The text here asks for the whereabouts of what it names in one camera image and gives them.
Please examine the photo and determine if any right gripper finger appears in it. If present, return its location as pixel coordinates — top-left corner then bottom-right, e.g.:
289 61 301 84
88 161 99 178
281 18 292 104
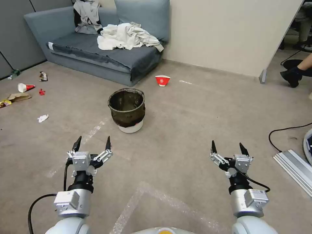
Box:
239 142 254 163
209 140 227 169

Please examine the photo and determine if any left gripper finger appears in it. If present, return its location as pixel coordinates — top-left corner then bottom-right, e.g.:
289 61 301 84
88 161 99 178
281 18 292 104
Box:
66 136 83 159
91 136 114 163

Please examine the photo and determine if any white trash can black liner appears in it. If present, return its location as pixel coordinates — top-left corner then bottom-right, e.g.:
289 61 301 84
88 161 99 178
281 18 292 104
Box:
108 88 146 134

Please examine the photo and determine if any white and blue round device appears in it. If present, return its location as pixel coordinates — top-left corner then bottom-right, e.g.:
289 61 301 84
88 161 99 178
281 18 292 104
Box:
302 128 312 166

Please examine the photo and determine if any brown paper bag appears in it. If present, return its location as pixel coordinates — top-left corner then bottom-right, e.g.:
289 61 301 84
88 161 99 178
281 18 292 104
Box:
6 92 32 102

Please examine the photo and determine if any red and white paper cup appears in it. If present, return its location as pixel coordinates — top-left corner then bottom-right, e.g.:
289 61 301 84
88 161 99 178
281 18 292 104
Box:
17 83 36 93

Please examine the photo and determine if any red paper bowl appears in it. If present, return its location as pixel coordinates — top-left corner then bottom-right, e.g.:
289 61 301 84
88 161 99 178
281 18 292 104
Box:
155 75 172 88

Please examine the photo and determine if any person's black shoe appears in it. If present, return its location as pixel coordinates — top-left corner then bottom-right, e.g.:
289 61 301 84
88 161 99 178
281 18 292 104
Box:
279 66 303 88

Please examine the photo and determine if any white robot front shell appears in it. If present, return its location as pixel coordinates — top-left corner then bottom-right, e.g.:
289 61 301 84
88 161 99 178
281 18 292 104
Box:
135 226 182 234

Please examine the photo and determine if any green plastic bottle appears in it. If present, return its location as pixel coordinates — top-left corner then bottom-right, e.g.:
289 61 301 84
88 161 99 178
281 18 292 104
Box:
6 69 21 80

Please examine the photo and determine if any grey fabric sofa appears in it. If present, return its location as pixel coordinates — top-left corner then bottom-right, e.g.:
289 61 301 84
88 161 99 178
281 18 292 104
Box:
23 0 170 87

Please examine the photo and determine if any person's leg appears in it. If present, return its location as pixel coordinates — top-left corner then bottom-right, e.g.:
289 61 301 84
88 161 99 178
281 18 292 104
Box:
298 52 312 77

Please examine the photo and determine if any white crumpled clothing pile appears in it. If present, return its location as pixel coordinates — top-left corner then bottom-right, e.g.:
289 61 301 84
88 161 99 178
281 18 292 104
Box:
97 22 164 52

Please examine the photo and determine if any black and white garment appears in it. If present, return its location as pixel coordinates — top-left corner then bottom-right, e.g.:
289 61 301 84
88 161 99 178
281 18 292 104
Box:
73 0 104 34

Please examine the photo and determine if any grey sofa back cushion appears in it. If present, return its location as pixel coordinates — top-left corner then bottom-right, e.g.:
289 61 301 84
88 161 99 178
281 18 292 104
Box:
114 0 170 44

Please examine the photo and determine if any person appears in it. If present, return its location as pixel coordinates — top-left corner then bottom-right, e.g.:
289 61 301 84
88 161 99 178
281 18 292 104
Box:
293 1 312 49

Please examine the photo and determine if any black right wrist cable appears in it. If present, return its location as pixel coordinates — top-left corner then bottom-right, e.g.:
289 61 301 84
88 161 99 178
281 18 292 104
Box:
236 169 271 193

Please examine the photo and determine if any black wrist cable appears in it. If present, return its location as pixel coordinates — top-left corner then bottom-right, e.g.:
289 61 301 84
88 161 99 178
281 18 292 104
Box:
236 169 271 193
27 162 73 234

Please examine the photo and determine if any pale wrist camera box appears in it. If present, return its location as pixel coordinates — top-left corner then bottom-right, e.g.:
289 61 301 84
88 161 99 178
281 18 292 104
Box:
72 151 92 173
232 153 252 174

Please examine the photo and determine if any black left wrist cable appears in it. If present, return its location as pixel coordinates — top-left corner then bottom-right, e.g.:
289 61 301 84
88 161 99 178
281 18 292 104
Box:
27 162 73 234

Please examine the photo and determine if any aluminium rail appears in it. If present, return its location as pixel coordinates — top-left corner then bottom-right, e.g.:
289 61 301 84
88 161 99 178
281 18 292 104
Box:
272 149 312 197

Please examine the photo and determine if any thin black floor cable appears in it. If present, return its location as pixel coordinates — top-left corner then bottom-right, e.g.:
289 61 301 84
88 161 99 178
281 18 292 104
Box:
280 50 302 66

